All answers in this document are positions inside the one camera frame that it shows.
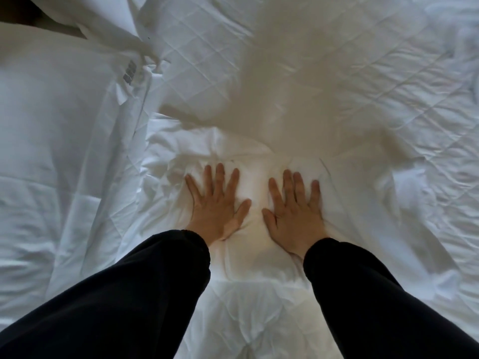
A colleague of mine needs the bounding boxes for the person's right hand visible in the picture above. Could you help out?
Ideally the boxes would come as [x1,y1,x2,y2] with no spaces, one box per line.
[261,169,330,260]

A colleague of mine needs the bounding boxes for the person's left hand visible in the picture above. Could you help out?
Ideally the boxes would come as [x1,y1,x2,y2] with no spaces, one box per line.
[184,163,252,246]

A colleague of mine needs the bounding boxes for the white bed sheet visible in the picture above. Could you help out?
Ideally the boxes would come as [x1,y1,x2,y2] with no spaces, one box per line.
[116,112,463,359]

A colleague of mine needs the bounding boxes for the person's left forearm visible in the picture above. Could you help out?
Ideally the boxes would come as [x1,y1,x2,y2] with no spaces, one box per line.
[0,229,212,359]

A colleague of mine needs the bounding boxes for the person's right forearm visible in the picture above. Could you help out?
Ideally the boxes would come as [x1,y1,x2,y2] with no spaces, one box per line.
[303,238,479,359]

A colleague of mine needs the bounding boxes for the quilted white mattress pad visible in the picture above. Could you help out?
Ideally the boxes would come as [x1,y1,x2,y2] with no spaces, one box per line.
[138,0,479,258]

